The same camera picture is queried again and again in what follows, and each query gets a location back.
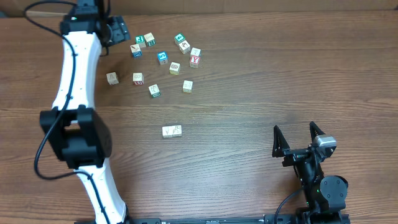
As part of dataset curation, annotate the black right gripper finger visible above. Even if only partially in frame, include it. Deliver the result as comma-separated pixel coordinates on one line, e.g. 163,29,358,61
272,125,290,157
309,121,325,144

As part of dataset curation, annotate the wooden block blue side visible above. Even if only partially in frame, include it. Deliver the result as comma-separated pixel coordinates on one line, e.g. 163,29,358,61
130,44,142,58

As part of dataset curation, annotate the plain wooden block yellow edge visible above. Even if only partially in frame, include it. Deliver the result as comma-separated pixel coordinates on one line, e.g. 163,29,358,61
190,47,201,57

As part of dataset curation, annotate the wooden block with drawing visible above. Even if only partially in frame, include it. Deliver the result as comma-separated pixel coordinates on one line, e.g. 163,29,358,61
172,125,182,137

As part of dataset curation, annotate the wooden letter A block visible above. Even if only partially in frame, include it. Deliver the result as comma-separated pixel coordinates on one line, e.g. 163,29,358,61
162,126,173,138

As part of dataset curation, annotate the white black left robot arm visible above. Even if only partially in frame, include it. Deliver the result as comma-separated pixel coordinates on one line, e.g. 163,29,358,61
40,1,132,223

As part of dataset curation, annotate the green letter block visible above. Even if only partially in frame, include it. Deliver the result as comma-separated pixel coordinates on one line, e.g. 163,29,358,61
135,35,146,48

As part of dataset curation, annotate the wooden block dark green side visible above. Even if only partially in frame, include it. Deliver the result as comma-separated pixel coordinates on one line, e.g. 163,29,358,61
144,32,156,47

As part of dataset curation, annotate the wooden block far left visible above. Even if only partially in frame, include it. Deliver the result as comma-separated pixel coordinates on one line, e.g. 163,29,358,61
106,72,119,85

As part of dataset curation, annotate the blue number five block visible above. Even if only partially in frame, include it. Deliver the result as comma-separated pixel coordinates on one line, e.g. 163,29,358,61
157,51,169,65

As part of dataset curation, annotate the wooden block red side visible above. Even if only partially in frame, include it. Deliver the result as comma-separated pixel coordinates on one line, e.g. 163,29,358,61
132,73,144,85

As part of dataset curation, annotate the green number four block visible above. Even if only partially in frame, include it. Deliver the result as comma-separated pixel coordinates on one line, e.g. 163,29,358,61
174,32,186,45

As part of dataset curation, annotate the wooden block yellow pattern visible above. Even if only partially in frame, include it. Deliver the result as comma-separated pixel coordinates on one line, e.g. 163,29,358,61
169,62,180,75

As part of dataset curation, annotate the wooden block beside four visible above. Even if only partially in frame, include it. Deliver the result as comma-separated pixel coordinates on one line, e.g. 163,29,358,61
178,40,191,54

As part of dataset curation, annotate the cardboard panel at back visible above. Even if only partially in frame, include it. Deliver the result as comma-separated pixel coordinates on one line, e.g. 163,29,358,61
0,0,398,18

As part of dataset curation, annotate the red letter Y block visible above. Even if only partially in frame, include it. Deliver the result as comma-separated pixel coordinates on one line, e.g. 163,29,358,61
190,55,201,68

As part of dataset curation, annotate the wooden block lower yellow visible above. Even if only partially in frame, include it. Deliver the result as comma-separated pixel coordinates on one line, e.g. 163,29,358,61
182,80,193,93

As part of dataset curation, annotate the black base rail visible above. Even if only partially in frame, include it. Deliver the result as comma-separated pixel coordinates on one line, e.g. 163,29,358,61
74,213,351,224

